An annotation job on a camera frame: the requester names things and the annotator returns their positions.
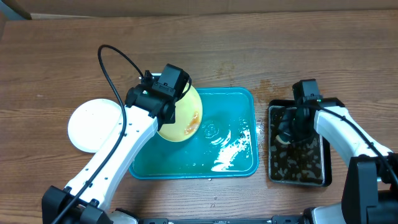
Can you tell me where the yellow green sponge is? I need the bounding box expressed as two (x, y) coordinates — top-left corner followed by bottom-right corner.
(275, 135), (290, 145)

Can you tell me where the green rimmed plate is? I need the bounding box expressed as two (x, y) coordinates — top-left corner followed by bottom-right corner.
(158, 86), (203, 142)

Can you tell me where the white plate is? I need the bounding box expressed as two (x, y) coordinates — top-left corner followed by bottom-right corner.
(67, 98), (121, 153)

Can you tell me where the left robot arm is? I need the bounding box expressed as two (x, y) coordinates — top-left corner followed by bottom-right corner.
(42, 88), (160, 223)

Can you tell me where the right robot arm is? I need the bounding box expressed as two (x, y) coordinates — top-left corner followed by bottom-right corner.
(274, 98), (397, 223)

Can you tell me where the black water tray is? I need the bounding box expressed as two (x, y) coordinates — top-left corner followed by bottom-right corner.
(268, 100), (332, 187)

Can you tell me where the teal plastic tray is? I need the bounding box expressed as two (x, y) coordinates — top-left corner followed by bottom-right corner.
(129, 87), (259, 180)

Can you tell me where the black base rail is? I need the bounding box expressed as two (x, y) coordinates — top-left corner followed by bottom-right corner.
(138, 215), (310, 224)

